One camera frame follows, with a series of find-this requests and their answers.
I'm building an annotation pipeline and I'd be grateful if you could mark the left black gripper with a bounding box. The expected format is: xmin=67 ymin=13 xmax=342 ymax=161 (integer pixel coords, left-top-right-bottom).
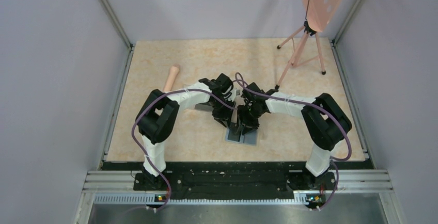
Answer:
xmin=209 ymin=97 xmax=236 ymax=128

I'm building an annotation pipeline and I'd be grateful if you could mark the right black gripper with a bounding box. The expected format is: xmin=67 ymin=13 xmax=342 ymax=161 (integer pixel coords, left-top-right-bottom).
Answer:
xmin=236 ymin=104 xmax=265 ymax=135

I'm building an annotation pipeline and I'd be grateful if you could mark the clear plastic card box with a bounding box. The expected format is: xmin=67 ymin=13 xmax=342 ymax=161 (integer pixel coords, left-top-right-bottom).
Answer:
xmin=193 ymin=90 xmax=240 ymax=113

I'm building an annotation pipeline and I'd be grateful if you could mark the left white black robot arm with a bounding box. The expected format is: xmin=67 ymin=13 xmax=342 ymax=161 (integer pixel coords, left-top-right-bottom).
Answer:
xmin=133 ymin=73 xmax=236 ymax=190

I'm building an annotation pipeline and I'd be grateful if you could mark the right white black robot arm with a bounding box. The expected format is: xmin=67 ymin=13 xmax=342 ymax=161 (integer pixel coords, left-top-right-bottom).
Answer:
xmin=237 ymin=83 xmax=352 ymax=189

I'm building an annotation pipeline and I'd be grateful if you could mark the beige wooden cylinder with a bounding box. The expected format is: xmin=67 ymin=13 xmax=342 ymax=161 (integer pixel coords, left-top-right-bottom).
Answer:
xmin=163 ymin=64 xmax=180 ymax=92

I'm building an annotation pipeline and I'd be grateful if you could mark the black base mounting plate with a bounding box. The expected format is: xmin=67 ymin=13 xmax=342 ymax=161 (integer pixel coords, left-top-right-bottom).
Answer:
xmin=133 ymin=162 xmax=336 ymax=200

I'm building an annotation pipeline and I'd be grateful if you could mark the pink tripod music stand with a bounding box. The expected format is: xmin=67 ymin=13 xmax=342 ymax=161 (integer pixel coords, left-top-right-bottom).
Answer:
xmin=275 ymin=0 xmax=342 ymax=90

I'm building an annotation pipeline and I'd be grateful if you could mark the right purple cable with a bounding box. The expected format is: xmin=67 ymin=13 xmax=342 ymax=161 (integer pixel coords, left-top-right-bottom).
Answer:
xmin=234 ymin=72 xmax=353 ymax=212

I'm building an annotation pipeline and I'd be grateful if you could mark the aluminium frame rail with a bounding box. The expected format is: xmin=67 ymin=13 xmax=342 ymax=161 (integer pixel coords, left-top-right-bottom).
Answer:
xmin=82 ymin=170 xmax=393 ymax=205

